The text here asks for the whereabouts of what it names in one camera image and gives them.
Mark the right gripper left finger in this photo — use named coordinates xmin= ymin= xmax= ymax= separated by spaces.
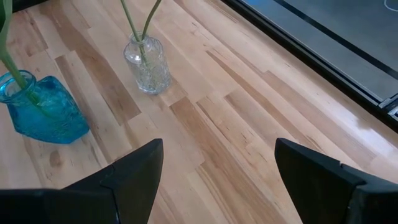
xmin=0 ymin=138 xmax=164 ymax=224

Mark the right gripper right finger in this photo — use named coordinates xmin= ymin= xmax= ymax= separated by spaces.
xmin=274 ymin=138 xmax=398 ymax=224

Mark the blue cut-glass vase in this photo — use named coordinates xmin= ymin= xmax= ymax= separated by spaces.
xmin=0 ymin=70 xmax=90 ymax=145

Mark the small dark tulip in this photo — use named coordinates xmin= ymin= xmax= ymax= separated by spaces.
xmin=0 ymin=0 xmax=42 ymax=107

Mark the tulip with thin green stem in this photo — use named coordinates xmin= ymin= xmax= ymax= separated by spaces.
xmin=141 ymin=0 xmax=163 ymax=41

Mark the clear cut-glass vase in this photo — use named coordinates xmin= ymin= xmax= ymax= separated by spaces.
xmin=123 ymin=32 xmax=172 ymax=95

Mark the pink tulip with green stem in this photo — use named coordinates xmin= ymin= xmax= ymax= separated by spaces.
xmin=119 ymin=0 xmax=147 ymax=65

